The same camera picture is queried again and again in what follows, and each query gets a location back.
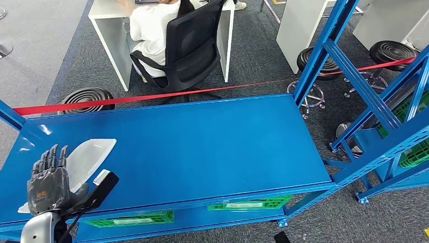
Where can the yellow floor tape square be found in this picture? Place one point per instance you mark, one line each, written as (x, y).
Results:
(426, 232)

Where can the white desk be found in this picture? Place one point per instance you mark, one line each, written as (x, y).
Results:
(110, 37)
(298, 30)

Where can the person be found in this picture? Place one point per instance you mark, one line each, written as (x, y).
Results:
(151, 33)

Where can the white curved plastic part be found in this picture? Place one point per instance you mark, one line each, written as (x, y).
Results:
(88, 157)

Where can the red barrier belt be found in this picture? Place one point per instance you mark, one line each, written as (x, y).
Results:
(134, 98)

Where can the open green plastic crate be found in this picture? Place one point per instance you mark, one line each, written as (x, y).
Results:
(251, 203)

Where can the blue metal shelf rack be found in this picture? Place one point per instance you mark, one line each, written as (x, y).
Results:
(412, 87)
(187, 144)

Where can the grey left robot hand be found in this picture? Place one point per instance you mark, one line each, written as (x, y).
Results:
(48, 191)

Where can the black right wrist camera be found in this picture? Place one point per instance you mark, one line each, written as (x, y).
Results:
(281, 238)

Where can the black office chair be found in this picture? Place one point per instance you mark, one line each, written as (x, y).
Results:
(194, 47)

